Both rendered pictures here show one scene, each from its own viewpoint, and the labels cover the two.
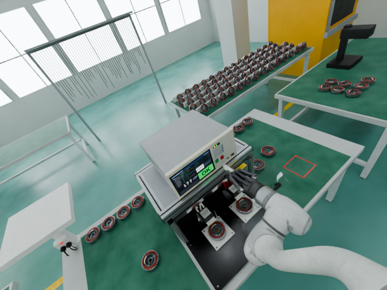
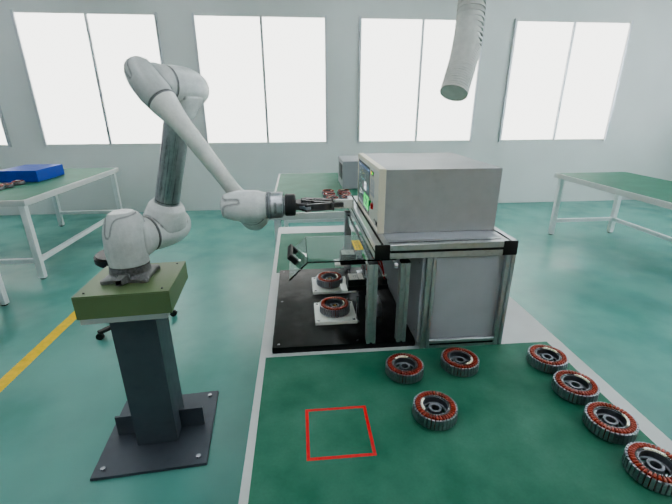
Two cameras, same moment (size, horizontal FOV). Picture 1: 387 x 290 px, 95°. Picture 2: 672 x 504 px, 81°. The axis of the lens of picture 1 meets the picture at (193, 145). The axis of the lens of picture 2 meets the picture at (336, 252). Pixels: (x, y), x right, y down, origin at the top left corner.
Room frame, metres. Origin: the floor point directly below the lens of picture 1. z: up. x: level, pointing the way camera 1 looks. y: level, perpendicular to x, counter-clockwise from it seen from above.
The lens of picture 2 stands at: (0.97, -1.41, 1.50)
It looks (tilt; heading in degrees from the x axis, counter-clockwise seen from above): 20 degrees down; 107
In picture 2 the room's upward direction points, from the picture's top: straight up
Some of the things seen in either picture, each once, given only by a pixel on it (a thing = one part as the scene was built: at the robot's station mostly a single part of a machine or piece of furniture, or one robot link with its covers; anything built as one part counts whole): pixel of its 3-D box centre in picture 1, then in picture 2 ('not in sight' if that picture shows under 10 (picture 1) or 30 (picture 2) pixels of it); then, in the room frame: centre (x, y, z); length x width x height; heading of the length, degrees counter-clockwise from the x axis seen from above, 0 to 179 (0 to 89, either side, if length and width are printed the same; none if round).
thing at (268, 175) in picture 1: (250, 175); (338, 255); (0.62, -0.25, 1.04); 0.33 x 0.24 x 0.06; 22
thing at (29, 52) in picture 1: (112, 82); not in sight; (3.95, 1.12, 0.96); 1.84 x 0.50 x 1.93; 112
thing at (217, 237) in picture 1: (217, 231); (329, 279); (0.49, 0.05, 0.80); 0.11 x 0.11 x 0.04
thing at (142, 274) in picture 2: not in sight; (128, 271); (-0.28, -0.24, 0.86); 0.22 x 0.18 x 0.06; 114
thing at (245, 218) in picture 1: (245, 207); (334, 312); (0.59, -0.18, 0.78); 0.15 x 0.15 x 0.01; 22
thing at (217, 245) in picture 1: (217, 232); (329, 284); (0.49, 0.05, 0.78); 0.15 x 0.15 x 0.01; 22
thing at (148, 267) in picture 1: (150, 260); not in sight; (0.48, 0.50, 0.77); 0.11 x 0.11 x 0.04
